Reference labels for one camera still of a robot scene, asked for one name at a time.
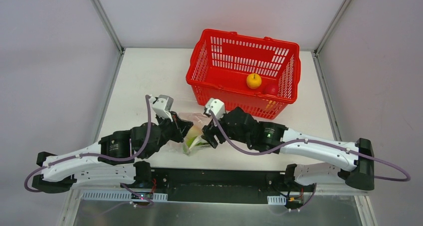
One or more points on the aluminium frame post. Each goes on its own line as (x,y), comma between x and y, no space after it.
(98,6)
(334,22)

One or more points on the right aluminium frame post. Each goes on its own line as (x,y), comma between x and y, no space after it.
(334,22)

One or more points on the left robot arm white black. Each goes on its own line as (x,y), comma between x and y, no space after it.
(116,159)

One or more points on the red apple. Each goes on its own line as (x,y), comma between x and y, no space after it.
(271,89)

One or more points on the clear pink zip top bag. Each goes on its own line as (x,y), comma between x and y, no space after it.
(198,120)

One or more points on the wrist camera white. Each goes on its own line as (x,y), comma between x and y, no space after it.
(162,106)
(214,106)

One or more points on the yellow orange fruit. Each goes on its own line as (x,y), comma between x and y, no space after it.
(253,81)

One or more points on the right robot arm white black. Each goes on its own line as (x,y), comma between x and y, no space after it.
(338,162)

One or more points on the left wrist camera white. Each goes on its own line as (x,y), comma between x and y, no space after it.
(162,106)

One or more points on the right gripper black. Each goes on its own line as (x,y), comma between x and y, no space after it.
(214,129)

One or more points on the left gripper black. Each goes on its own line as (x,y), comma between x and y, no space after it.
(176,127)

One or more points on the white daikon radish toy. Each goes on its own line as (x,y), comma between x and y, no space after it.
(193,133)

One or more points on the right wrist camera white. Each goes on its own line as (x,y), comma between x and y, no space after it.
(214,106)

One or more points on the red plastic shopping basket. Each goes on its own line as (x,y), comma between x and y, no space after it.
(222,60)

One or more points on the green vegetable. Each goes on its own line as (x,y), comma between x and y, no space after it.
(194,143)

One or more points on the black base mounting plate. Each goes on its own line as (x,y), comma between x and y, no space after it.
(217,186)

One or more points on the left aluminium frame post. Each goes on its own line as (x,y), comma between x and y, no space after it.
(98,6)

